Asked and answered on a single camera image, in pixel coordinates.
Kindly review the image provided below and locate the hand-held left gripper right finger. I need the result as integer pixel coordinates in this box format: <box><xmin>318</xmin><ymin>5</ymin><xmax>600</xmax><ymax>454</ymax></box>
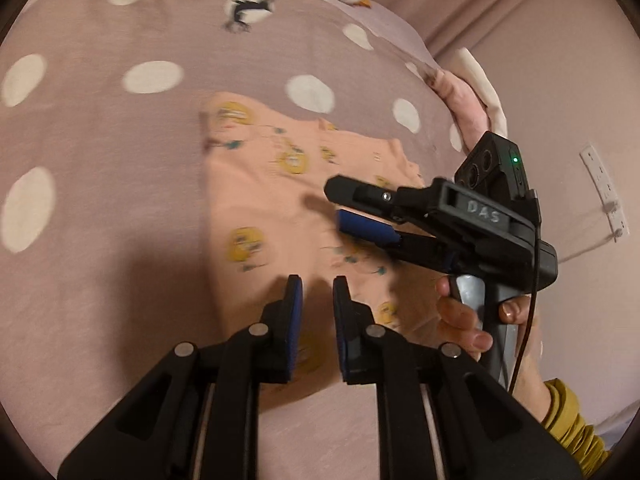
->
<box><xmin>332</xmin><ymin>276</ymin><xmax>583</xmax><ymax>480</ymax></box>

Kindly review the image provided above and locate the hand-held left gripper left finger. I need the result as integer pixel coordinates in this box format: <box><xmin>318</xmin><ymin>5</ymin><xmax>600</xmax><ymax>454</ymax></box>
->
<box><xmin>57</xmin><ymin>275</ymin><xmax>304</xmax><ymax>480</ymax></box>

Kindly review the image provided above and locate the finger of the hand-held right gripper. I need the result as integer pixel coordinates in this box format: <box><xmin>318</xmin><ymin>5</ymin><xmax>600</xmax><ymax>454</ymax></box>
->
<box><xmin>324</xmin><ymin>175</ymin><xmax>407</xmax><ymax>222</ymax></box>
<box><xmin>336</xmin><ymin>209</ymin><xmax>458</xmax><ymax>275</ymax></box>

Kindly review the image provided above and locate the pink printed long-sleeve shirt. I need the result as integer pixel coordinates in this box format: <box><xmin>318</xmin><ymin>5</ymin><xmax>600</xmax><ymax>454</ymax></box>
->
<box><xmin>200</xmin><ymin>91</ymin><xmax>453</xmax><ymax>408</ymax></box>

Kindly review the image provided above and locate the person's right forearm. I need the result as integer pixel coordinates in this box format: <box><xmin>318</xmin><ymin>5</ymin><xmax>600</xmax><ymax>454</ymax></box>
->
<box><xmin>517</xmin><ymin>377</ymin><xmax>613</xmax><ymax>478</ymax></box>

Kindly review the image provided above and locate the person's right hand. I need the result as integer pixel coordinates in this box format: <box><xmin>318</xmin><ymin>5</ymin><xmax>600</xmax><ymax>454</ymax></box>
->
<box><xmin>435</xmin><ymin>277</ymin><xmax>547</xmax><ymax>400</ymax></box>

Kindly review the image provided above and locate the folded pink cloth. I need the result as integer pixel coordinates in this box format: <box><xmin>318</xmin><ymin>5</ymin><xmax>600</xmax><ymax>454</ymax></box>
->
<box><xmin>432</xmin><ymin>70</ymin><xmax>491</xmax><ymax>148</ymax></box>

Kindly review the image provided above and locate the pink curtain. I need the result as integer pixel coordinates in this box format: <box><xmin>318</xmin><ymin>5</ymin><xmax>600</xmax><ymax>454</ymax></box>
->
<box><xmin>357</xmin><ymin>0</ymin><xmax>616</xmax><ymax>61</ymax></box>

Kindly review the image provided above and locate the polka dot blanket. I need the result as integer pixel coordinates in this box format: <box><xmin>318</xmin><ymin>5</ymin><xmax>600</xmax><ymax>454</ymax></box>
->
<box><xmin>0</xmin><ymin>0</ymin><xmax>481</xmax><ymax>480</ymax></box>

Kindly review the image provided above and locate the black cable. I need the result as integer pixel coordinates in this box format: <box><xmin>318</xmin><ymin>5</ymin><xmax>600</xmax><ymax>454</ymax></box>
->
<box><xmin>507</xmin><ymin>195</ymin><xmax>543</xmax><ymax>393</ymax></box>

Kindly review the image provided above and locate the white wall power socket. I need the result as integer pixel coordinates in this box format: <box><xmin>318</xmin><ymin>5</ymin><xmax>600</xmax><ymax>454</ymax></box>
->
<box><xmin>580</xmin><ymin>145</ymin><xmax>630</xmax><ymax>242</ymax></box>

